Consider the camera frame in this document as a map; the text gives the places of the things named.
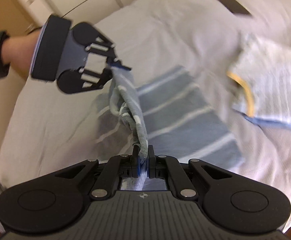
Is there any grey white striped garment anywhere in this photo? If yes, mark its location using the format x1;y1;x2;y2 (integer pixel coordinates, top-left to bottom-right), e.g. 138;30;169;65
94;66;243;190

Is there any person forearm dark sleeve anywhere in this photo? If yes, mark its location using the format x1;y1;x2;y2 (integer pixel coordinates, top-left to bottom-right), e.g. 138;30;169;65
0;28;41;79

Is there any white bed duvet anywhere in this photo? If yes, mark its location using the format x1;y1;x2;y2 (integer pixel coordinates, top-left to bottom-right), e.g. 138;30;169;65
0;0;291;230

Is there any white quilted storage bag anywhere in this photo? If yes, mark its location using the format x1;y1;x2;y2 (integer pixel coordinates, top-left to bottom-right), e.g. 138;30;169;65
227;34;291;129

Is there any dark phone on bed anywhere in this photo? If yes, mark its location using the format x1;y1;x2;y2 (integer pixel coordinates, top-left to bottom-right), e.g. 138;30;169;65
217;0;252;16

